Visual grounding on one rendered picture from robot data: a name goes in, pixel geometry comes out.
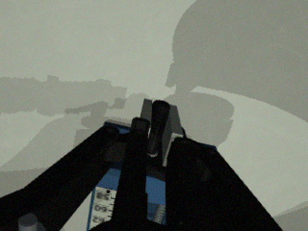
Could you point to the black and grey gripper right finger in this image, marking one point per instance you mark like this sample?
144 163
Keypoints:
231 204

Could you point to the blue bench vise with black handwheel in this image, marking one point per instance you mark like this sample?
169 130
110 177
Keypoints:
104 194

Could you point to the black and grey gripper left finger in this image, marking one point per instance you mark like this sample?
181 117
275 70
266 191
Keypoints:
49 201

